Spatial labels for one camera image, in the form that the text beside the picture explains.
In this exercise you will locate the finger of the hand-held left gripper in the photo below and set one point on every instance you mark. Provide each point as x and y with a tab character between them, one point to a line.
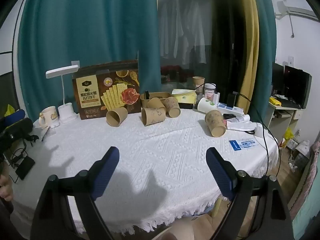
11	136

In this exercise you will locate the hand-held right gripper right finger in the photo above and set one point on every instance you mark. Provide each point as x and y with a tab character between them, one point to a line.
220	172

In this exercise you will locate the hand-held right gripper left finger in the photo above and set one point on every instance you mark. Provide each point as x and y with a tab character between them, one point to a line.
105	172

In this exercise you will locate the person's left hand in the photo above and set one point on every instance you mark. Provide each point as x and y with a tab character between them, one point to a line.
6	187

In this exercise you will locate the black pen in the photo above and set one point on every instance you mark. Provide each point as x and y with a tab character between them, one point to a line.
45	134

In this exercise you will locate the blue and white card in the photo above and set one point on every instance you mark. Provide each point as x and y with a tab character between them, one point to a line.
243	145

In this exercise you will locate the white printed mug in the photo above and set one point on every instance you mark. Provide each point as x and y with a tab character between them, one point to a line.
51	117

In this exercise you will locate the brown paper cup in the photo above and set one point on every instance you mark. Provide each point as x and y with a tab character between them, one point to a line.
198	82
215	123
155	103
172	107
117	117
153	117

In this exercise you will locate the white crumpled paper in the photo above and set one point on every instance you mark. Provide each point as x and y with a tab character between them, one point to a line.
241	126

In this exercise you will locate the white textured tablecloth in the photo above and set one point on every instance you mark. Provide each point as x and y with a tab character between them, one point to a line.
155	155

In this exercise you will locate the white desk lamp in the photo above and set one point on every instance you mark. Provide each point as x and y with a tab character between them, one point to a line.
65	110

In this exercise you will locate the blue and white carton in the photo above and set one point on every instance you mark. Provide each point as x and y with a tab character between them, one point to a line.
230	109

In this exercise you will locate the white paper cup green print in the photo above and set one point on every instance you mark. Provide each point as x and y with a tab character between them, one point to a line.
205	105

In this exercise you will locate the person's leg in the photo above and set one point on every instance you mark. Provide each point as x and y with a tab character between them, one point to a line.
175	230

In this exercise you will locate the small black box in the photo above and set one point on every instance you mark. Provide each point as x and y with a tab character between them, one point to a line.
187	105

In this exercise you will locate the yellow plastic bag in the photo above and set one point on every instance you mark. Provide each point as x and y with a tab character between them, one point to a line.
289	133

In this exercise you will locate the clear jar white lid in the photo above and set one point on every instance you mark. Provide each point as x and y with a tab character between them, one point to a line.
209	91

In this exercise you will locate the brown cracker box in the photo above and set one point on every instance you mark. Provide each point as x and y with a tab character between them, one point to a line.
100	90

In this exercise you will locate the white side desk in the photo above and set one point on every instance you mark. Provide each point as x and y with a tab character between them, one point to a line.
280	115

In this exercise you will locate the yellow tissue box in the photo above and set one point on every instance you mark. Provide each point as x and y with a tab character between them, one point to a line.
184	95

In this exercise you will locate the pink patterned blanket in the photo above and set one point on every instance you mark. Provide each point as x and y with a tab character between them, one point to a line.
308	180

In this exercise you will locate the yellow snack packet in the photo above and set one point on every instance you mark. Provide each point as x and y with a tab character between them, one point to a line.
275	101

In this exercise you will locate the kraft paper tray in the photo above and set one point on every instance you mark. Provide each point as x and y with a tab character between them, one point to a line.
160	95

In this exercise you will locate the black computer monitor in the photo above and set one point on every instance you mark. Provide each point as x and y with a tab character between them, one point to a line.
297	85

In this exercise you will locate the yellow curtain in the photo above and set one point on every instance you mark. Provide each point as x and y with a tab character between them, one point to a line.
250	50

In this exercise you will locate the teal curtain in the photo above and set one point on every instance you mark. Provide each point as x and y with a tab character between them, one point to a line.
263	30
82	25

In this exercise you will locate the hanging white clothes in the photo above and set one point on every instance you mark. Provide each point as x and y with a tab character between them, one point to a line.
182	30

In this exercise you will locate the white air conditioner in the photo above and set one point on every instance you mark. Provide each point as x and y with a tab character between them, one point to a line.
297	10

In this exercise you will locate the white wall switch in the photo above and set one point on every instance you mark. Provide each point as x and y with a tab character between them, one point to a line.
291	60

